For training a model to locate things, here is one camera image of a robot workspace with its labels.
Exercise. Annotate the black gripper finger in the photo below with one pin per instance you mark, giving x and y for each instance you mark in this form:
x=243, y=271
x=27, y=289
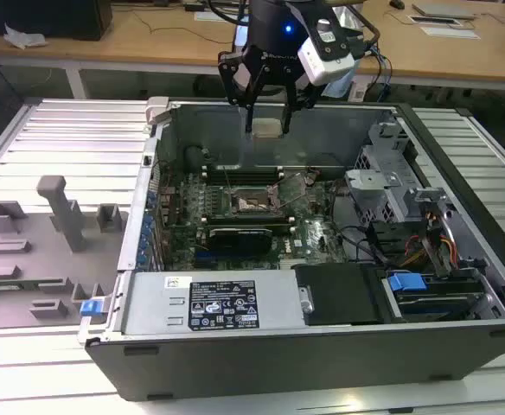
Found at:
x=293, y=97
x=239, y=78

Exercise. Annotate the silver square CPU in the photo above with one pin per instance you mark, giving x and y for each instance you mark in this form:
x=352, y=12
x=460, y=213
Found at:
x=267, y=128

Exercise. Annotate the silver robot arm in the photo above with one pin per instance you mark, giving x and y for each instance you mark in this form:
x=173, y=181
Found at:
x=341, y=87

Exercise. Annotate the metal CPU socket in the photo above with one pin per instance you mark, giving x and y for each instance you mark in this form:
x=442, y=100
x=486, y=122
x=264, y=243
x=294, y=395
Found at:
x=248, y=203

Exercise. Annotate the white tag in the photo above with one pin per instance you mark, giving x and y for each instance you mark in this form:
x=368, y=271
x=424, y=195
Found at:
x=358, y=91

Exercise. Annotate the round coin cell battery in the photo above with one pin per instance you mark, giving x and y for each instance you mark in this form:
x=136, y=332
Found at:
x=314, y=175

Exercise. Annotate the black power adapter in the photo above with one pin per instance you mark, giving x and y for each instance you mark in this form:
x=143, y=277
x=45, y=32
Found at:
x=194, y=6

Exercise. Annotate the grey plastic case latch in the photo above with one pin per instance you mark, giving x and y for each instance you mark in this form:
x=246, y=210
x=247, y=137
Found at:
x=157, y=108

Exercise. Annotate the wooden desk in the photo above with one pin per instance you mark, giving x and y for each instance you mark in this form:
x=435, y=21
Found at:
x=148, y=43

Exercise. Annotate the silver metal drive cage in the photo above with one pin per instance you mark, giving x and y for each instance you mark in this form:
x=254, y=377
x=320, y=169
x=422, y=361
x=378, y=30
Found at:
x=373, y=190

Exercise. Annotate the black computer mouse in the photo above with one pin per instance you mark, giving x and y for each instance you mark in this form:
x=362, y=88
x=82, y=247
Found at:
x=396, y=4

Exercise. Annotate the green motherboard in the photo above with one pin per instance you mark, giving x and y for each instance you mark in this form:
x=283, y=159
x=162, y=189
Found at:
x=313, y=242

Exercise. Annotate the blue card retention clip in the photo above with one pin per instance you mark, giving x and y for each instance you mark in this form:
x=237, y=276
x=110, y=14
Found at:
x=140, y=260
x=145, y=236
x=142, y=249
x=151, y=200
x=148, y=223

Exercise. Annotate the black graphics card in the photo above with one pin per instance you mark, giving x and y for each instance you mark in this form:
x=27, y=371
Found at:
x=239, y=240

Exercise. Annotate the paper with dark print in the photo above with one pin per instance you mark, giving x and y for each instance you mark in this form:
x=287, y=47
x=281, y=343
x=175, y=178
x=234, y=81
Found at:
x=434, y=20

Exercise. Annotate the white paper sheet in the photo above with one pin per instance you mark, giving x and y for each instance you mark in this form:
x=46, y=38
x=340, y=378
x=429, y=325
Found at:
x=451, y=33

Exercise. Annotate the silver laptop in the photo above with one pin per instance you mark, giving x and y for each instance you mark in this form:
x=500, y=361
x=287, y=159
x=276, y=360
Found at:
x=445, y=10

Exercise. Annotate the black plastic shroud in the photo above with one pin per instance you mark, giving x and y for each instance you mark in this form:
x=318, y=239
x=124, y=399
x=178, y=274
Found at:
x=343, y=294

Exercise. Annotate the black box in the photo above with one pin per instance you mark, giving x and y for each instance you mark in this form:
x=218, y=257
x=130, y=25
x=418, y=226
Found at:
x=40, y=17

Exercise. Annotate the hard disk in blue carrier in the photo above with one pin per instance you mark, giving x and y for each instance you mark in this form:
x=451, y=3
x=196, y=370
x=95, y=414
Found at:
x=406, y=285

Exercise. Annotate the white crumpled plastic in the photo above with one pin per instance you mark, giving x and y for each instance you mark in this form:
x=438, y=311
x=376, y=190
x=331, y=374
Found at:
x=23, y=36

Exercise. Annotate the silver power supply unit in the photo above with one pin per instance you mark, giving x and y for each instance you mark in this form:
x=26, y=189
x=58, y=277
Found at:
x=157, y=302

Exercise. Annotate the black open PC case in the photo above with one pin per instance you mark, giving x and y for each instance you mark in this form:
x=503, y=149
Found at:
x=235, y=359

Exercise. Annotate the blue case latch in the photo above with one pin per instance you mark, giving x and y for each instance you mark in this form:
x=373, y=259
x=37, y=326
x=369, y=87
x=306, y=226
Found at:
x=91, y=308

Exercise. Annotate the grey parts rack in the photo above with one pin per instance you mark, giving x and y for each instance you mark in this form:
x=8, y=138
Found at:
x=40, y=268

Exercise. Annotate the green RAM stick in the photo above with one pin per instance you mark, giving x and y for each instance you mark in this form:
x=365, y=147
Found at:
x=10, y=285

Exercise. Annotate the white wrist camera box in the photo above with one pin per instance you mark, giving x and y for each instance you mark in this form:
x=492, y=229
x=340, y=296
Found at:
x=321, y=65

